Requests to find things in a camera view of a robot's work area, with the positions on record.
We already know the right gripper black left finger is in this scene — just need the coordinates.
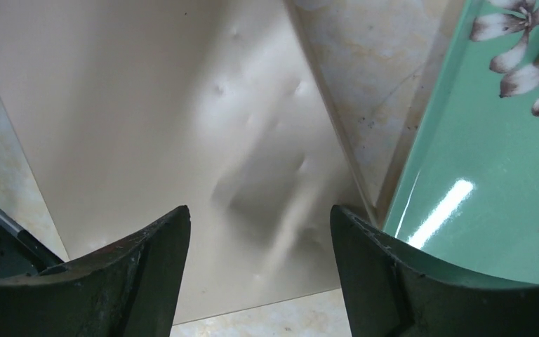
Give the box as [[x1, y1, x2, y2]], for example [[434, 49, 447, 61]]
[[0, 206, 191, 336]]

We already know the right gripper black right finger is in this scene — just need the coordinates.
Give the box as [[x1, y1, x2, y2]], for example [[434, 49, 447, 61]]
[[330, 205, 539, 336]]

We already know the brown box lid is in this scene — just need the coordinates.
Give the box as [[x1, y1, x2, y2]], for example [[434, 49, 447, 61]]
[[0, 1, 365, 324]]

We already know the green floral tray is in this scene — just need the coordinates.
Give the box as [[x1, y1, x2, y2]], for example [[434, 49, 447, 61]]
[[382, 1, 539, 284]]

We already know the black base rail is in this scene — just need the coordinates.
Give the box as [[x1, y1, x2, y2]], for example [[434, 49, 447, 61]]
[[0, 209, 63, 279]]

